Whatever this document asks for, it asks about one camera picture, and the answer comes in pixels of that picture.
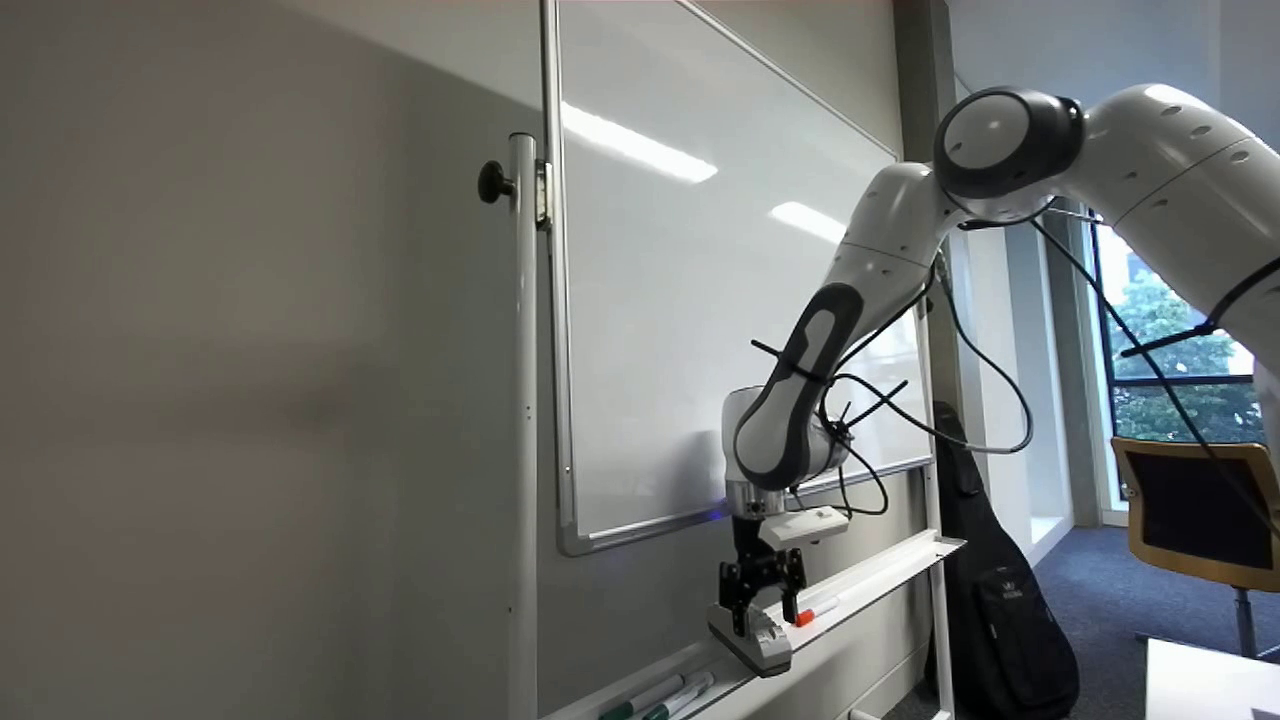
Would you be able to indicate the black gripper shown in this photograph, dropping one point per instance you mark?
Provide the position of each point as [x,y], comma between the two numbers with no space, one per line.
[752,552]

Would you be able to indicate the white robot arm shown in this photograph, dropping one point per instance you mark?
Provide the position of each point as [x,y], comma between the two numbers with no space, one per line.
[1187,184]

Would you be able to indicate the orange capped marker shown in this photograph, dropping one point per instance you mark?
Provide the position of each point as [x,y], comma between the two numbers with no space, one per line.
[805,619]

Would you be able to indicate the green capped marker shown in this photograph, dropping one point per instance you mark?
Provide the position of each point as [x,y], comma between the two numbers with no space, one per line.
[640,701]

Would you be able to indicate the black bag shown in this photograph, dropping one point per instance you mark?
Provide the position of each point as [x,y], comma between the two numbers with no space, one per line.
[1010,655]

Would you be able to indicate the white whiteboard with tray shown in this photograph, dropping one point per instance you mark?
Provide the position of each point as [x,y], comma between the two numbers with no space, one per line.
[698,199]

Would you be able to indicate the white table corner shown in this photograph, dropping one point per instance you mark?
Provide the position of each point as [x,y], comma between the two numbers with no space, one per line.
[1209,684]

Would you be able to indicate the wooden framed chair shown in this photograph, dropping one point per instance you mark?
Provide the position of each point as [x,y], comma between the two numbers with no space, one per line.
[1205,513]

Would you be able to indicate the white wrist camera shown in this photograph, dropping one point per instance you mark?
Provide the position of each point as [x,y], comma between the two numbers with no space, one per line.
[791,531]

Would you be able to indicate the white whiteboard stand frame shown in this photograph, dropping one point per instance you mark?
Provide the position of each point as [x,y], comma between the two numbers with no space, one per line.
[516,183]

